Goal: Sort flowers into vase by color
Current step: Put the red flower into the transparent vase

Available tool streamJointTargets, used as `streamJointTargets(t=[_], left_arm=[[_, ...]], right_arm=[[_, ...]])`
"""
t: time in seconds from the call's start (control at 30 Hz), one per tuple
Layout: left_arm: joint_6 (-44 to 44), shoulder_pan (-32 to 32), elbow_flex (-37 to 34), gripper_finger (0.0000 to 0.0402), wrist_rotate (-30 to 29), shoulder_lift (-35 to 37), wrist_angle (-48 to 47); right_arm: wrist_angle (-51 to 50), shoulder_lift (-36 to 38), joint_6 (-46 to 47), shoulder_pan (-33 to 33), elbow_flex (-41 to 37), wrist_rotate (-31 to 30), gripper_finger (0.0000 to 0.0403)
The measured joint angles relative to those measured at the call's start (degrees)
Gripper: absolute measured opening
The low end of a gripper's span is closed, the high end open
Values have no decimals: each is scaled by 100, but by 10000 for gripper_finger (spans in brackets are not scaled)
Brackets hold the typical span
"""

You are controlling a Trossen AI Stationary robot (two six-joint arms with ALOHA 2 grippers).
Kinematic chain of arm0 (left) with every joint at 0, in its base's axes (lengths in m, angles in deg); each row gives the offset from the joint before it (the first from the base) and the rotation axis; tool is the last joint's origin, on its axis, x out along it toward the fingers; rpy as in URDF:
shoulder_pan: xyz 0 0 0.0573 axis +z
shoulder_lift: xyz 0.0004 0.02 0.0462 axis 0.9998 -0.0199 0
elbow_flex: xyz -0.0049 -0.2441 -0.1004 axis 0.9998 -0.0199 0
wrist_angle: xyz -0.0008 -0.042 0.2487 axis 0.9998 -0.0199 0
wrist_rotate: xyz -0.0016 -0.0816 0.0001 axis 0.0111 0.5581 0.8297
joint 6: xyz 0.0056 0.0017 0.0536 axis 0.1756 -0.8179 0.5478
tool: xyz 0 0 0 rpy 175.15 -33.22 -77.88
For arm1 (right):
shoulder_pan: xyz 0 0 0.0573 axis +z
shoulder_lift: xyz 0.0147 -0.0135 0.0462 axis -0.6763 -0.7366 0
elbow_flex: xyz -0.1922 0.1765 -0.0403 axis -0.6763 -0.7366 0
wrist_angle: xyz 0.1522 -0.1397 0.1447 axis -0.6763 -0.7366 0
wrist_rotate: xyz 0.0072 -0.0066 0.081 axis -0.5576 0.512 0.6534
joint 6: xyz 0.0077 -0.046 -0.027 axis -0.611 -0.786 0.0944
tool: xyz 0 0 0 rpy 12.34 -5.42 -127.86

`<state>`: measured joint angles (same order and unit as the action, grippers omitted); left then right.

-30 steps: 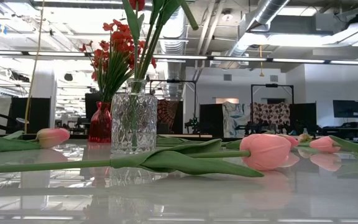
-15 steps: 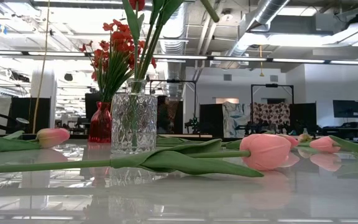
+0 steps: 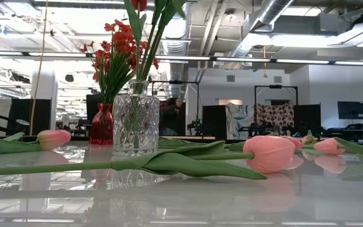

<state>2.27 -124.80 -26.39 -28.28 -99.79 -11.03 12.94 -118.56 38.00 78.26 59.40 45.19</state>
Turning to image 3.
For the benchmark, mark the black partition panel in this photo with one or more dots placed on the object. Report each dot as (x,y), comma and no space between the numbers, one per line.
(20,110)
(214,121)

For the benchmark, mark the silver ceiling duct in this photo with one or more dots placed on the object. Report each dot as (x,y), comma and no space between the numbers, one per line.
(273,11)

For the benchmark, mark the red glass vase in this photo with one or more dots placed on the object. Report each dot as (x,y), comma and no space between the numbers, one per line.
(101,126)

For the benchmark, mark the blue white patterned cloth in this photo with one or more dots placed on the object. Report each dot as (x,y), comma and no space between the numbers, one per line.
(238,119)

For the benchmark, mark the person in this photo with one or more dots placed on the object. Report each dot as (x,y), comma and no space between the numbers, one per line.
(172,116)

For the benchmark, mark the pink artificial tulip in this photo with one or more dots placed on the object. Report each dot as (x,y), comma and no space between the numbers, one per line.
(269,153)
(329,147)
(54,139)
(296,143)
(309,139)

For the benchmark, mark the dark wall monitor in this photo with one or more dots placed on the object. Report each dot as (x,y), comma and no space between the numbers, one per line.
(351,110)

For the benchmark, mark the clear cut-glass vase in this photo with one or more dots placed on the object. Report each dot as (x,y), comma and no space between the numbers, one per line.
(135,126)

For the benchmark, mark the black distant robot station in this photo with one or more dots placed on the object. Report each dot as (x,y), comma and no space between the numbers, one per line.
(263,129)

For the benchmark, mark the black monitor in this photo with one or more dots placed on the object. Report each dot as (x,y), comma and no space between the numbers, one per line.
(91,107)

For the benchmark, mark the black gooseneck lamp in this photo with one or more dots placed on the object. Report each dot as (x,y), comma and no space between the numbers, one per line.
(23,123)

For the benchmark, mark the pink black patterned cloth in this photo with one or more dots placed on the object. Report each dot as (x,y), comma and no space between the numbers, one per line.
(274,115)

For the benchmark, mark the black overhead camera rig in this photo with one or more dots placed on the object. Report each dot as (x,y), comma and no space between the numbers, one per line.
(276,86)
(175,82)

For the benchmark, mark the small black robot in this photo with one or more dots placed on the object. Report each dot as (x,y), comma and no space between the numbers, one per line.
(195,126)

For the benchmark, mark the ceiling light rail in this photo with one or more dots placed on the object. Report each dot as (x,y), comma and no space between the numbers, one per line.
(58,54)

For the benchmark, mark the tulip stems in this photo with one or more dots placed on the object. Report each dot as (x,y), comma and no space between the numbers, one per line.
(172,8)

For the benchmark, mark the black office desk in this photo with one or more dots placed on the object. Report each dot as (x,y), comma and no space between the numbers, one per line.
(351,130)

